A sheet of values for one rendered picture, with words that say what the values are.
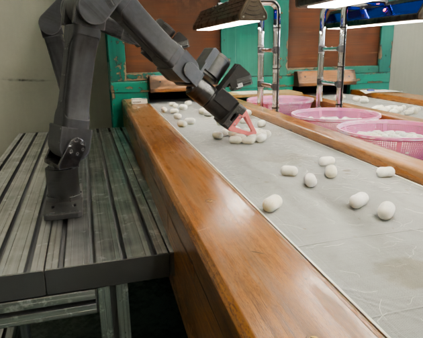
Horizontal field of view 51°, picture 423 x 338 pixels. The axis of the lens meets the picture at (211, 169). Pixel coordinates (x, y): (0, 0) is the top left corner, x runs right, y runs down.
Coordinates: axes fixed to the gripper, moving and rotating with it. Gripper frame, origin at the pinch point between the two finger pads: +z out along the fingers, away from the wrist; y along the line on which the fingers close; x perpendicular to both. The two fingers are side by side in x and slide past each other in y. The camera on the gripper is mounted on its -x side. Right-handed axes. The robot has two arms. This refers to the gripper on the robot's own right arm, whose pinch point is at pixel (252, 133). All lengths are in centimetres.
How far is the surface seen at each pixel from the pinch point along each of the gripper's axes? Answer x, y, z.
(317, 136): -8.8, -7.4, 11.1
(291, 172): 2.9, -33.8, -2.2
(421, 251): 2, -66, 0
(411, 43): -127, 177, 120
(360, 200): 1, -52, -1
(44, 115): 58, 164, -45
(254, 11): -26.2, 14.1, -15.8
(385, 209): 0, -57, 0
